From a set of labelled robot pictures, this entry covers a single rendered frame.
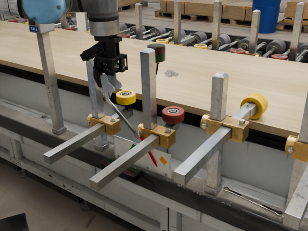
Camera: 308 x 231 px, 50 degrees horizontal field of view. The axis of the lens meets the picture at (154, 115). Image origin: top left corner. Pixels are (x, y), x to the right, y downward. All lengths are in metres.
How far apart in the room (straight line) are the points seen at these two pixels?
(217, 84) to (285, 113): 0.37
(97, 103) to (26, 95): 0.85
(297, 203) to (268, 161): 0.53
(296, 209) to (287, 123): 0.50
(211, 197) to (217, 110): 0.30
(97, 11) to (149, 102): 0.33
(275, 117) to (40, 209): 1.57
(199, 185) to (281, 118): 0.36
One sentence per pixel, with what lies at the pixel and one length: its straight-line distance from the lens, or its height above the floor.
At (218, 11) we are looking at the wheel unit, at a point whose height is 1.09.
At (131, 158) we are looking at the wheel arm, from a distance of 1.02.
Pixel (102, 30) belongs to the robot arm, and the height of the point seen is 1.22.
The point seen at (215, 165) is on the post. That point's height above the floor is 0.81.
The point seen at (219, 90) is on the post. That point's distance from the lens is 0.95.
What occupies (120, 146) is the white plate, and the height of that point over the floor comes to 0.76.
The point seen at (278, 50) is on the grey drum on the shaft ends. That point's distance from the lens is 2.45.
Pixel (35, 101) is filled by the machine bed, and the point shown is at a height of 0.67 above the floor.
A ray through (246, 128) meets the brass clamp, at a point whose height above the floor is 0.96.
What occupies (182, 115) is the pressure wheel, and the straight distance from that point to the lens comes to 1.18.
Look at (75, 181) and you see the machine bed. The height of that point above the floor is 0.17.
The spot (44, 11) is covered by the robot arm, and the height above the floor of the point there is 1.30.
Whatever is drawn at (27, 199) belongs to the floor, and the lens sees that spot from 2.38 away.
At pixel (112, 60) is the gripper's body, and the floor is 1.13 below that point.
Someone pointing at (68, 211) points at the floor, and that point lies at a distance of 2.20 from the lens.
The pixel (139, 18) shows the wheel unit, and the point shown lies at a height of 1.01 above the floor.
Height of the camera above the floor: 1.41
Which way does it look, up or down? 26 degrees down
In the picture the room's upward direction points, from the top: 2 degrees counter-clockwise
